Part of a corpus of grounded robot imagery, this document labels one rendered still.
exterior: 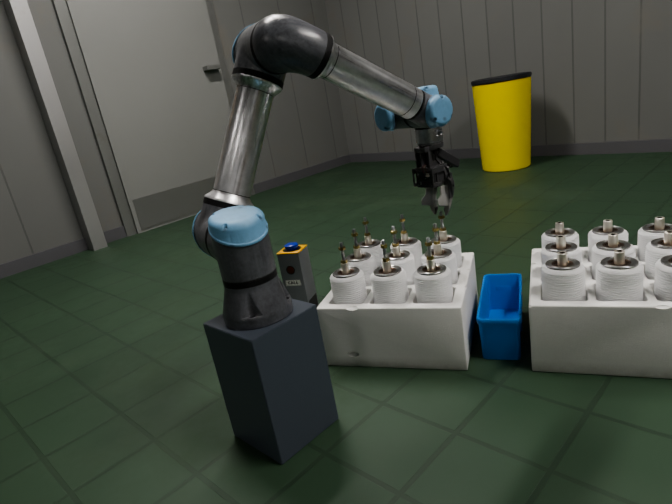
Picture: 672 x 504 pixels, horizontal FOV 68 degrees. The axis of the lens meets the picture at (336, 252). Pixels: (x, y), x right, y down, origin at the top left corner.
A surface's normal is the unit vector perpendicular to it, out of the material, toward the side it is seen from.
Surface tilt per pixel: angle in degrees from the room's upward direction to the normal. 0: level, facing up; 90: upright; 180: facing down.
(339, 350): 90
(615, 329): 90
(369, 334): 90
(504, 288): 90
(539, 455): 0
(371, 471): 0
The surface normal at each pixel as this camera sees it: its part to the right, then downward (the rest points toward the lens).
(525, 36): -0.68, 0.33
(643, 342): -0.36, 0.35
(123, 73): 0.72, 0.10
